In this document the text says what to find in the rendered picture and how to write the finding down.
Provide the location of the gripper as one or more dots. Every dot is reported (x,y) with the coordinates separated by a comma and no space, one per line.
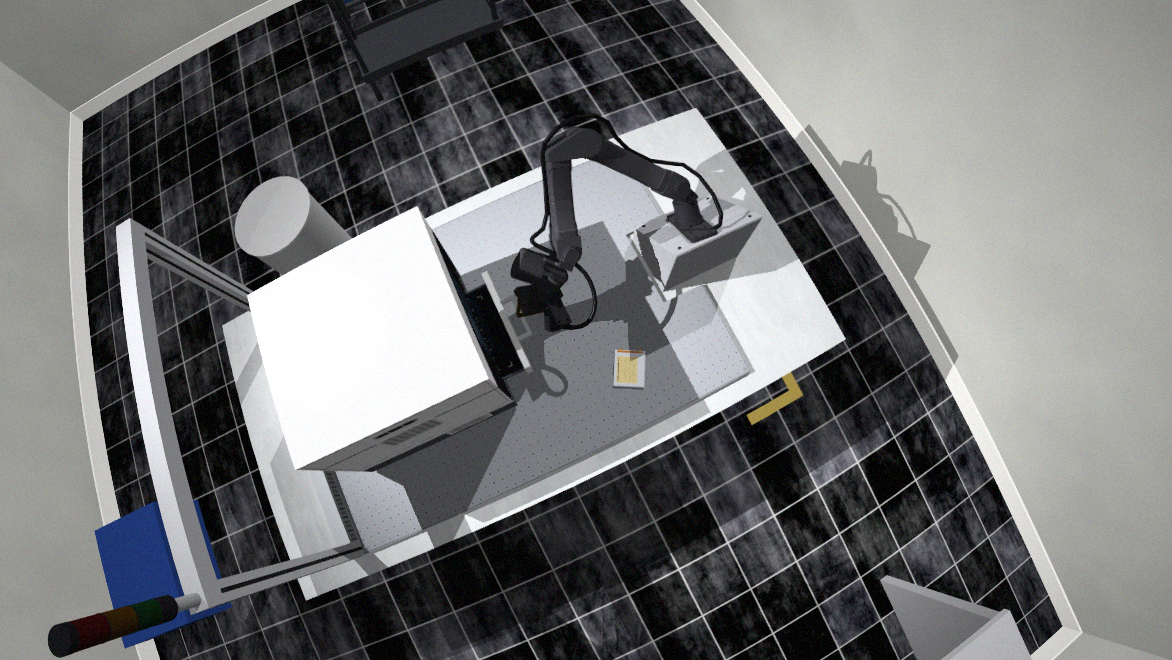
(522,293)

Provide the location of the white lab instrument with drawer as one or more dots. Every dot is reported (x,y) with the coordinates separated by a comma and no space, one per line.
(367,353)

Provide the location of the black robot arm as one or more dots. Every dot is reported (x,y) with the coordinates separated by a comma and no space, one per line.
(531,267)

